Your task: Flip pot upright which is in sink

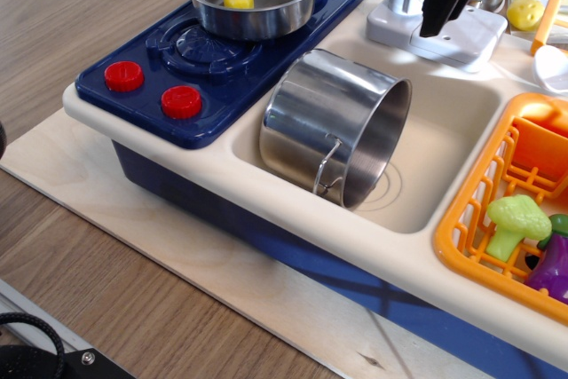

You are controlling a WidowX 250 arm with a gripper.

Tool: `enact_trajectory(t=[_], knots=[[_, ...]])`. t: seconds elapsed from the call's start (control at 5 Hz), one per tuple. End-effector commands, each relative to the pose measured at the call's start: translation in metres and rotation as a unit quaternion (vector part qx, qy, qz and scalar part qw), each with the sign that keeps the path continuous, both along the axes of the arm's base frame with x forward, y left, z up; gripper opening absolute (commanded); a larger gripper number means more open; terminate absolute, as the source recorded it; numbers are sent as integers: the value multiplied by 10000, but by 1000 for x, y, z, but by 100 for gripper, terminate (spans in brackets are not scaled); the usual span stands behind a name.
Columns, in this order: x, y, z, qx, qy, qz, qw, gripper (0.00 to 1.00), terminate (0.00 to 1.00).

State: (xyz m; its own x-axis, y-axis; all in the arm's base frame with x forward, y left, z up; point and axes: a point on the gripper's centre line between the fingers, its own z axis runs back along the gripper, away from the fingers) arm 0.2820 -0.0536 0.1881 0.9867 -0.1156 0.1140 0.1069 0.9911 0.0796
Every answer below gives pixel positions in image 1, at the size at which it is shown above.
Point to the steel pot sideways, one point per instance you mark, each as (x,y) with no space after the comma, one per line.
(332,125)

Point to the beige toy sink unit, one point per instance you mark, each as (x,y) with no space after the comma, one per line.
(452,115)

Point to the white toy faucet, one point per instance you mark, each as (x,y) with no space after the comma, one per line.
(449,32)

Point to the yellow toy potato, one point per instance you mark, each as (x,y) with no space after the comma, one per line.
(525,15)

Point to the white plastic spoon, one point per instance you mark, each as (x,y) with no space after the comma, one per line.
(550,69)

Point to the orange dish rack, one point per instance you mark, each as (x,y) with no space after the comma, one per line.
(526,154)

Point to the blue toy stove top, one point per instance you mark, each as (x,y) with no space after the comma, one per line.
(231,76)

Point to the red stove knob right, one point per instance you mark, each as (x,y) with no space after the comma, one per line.
(181,102)

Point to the red stove knob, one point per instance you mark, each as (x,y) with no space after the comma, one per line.
(181,102)
(123,76)

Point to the green toy broccoli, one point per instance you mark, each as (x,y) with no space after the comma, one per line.
(516,218)

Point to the red stove knob left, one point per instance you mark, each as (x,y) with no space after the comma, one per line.
(123,76)

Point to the purple toy eggplant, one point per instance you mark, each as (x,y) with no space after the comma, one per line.
(549,276)

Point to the plywood base board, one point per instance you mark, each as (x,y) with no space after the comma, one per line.
(167,296)

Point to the orange plastic utensil handle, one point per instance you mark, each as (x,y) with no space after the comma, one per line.
(548,21)

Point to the black metal bracket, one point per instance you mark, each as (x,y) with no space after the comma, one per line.
(19,361)

